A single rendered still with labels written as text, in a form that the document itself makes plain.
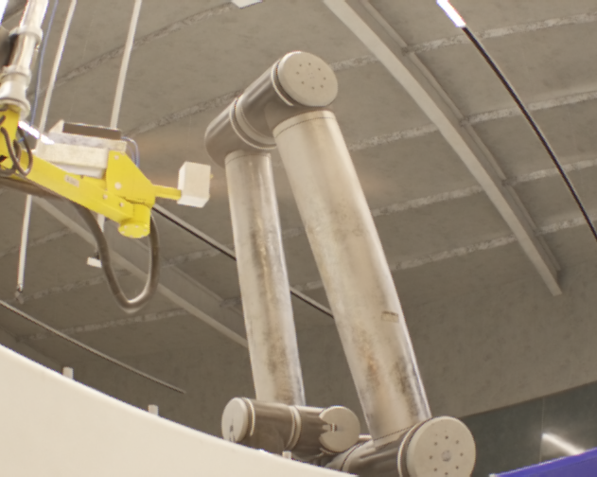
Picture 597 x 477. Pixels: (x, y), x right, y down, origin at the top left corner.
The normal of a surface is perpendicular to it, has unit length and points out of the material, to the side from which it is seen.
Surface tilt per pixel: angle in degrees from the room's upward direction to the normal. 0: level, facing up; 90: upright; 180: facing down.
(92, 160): 90
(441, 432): 84
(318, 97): 97
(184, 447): 90
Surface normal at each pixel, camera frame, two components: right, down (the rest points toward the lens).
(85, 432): 0.85, -0.20
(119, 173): 0.39, -0.36
